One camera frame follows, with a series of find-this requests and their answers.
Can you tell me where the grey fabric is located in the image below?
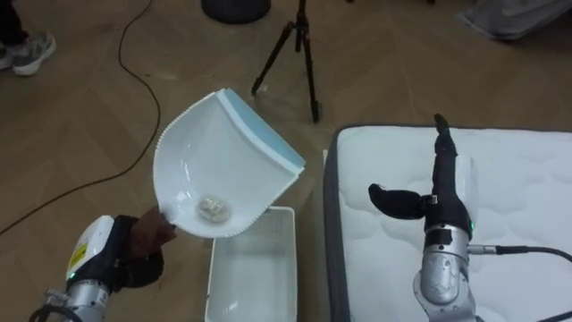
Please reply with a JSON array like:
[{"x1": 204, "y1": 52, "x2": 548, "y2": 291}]
[{"x1": 455, "y1": 0, "x2": 572, "y2": 42}]

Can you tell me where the black camera tripod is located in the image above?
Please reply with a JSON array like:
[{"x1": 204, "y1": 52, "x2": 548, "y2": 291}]
[{"x1": 250, "y1": 0, "x2": 323, "y2": 124}]

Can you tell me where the white dustpan with blue edge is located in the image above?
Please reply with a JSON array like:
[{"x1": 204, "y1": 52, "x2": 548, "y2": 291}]
[{"x1": 152, "y1": 87, "x2": 307, "y2": 240}]

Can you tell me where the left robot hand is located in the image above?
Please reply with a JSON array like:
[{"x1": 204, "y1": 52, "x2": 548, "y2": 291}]
[{"x1": 65, "y1": 208, "x2": 178, "y2": 295}]

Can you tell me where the white plastic basket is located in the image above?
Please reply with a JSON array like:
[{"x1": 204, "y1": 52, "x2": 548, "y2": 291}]
[{"x1": 204, "y1": 206, "x2": 299, "y2": 322}]

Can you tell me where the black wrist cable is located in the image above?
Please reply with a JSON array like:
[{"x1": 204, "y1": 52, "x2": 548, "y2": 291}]
[
  {"x1": 28, "y1": 288, "x2": 85, "y2": 322},
  {"x1": 467, "y1": 243, "x2": 572, "y2": 264}
]

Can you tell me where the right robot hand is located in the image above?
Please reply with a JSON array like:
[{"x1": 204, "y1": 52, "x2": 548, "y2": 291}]
[{"x1": 367, "y1": 113, "x2": 475, "y2": 243}]

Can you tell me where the dark round base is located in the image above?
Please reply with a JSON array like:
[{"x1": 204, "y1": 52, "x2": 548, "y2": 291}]
[{"x1": 200, "y1": 0, "x2": 273, "y2": 25}]

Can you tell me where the black floor cable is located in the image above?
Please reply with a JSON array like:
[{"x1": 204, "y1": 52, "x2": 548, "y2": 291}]
[{"x1": 0, "y1": 0, "x2": 162, "y2": 237}]

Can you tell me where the white mattress with grey edge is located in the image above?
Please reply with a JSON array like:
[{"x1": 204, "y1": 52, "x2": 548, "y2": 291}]
[{"x1": 322, "y1": 124, "x2": 572, "y2": 322}]

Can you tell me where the crumpled paper ball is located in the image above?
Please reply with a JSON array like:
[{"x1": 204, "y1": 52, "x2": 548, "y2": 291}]
[{"x1": 196, "y1": 195, "x2": 233, "y2": 224}]

